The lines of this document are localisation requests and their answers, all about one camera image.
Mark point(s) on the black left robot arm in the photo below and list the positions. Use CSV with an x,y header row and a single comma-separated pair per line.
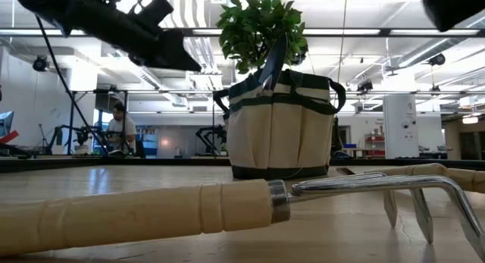
x,y
41,5

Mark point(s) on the red shelf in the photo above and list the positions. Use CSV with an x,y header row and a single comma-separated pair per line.
x,y
375,139

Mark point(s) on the blue storage bins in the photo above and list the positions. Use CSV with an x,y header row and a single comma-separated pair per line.
x,y
149,144

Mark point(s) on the beige green gardening bag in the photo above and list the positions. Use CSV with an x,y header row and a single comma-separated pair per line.
x,y
280,141

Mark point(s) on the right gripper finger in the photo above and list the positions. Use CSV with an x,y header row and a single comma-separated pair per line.
x,y
458,7

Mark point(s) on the black background robot arm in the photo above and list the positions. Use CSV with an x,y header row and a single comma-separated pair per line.
x,y
58,132
206,133

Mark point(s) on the person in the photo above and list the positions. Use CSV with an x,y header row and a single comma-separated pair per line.
x,y
121,128

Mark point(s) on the black ceiling camera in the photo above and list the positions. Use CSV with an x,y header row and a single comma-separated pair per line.
x,y
41,63
364,85
437,59

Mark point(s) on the white pillar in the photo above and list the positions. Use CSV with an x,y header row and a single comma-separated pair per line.
x,y
399,123

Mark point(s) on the computer monitor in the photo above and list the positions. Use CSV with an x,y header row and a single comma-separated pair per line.
x,y
5,124

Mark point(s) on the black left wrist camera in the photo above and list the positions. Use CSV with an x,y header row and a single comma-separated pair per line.
x,y
155,11

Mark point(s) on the narrow metal garden trowel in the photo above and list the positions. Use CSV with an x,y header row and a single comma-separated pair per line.
x,y
276,62

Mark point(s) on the red and black bar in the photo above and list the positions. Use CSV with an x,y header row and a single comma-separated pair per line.
x,y
9,137

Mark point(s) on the black table frame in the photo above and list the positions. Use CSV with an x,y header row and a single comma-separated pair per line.
x,y
170,161

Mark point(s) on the black metal frame stand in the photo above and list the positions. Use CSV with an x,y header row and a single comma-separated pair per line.
x,y
72,115

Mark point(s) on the potted green artificial plant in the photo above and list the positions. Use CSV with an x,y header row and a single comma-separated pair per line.
x,y
246,32

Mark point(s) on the black overhead light beam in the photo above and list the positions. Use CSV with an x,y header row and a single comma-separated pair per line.
x,y
384,32

